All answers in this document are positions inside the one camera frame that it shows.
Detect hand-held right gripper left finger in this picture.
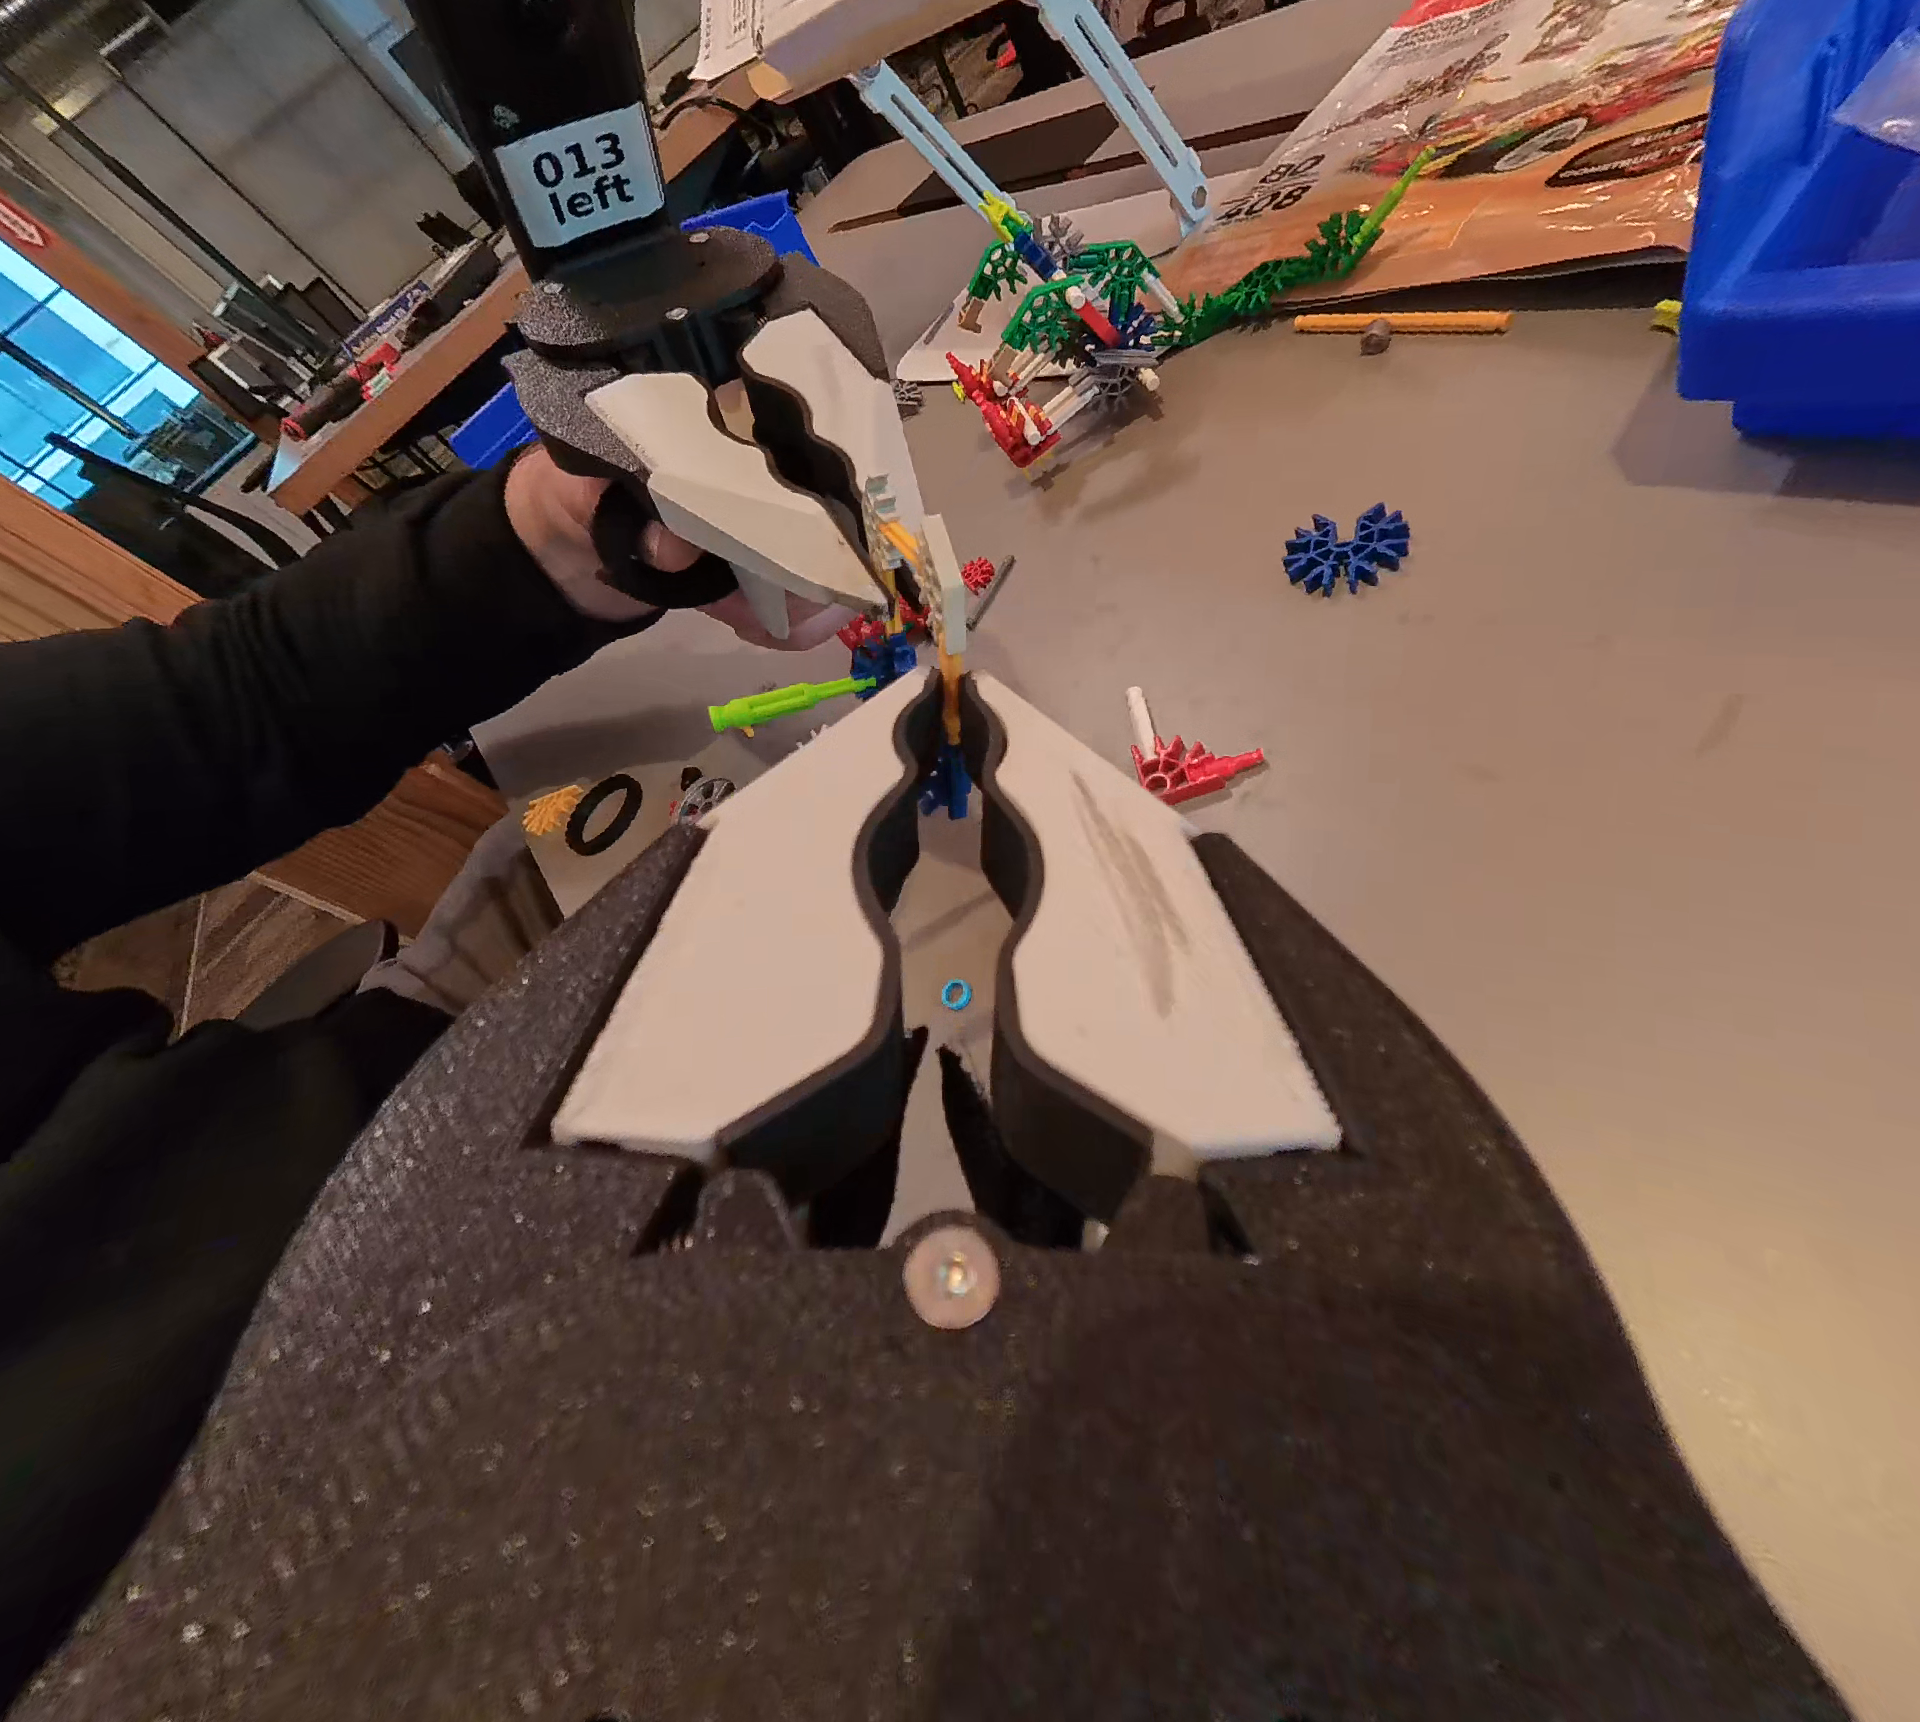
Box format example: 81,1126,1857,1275
548,668,937,1248

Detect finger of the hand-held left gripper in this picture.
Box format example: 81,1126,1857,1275
742,306,916,529
582,369,889,619

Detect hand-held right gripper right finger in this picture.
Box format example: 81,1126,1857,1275
937,673,1343,1248

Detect colourful rod connector toy model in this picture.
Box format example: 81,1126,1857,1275
705,474,1002,828

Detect person's left forearm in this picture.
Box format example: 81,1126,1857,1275
0,458,665,963

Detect person's left hand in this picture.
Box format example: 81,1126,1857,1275
500,451,860,655

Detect black toy tyre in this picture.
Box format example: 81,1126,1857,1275
563,772,647,861

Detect red connector with white rod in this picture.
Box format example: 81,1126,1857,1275
1122,684,1268,808

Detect multicolour built toy figure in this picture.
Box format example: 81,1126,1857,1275
945,193,1181,474

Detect green spiky toy piece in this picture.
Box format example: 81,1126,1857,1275
1160,145,1439,355

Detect blue snowflake connector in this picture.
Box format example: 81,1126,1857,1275
1279,501,1416,597

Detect orange toy rod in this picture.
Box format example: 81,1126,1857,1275
1290,306,1516,343

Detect person's torso black sweater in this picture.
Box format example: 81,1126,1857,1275
0,924,456,1672

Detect toy packaging bag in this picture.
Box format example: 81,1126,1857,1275
1157,0,1895,303

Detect blue plastic bin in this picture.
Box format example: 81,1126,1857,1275
1674,0,1920,445

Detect crumpled clear plastic bags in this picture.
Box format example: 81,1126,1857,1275
1835,8,1920,153

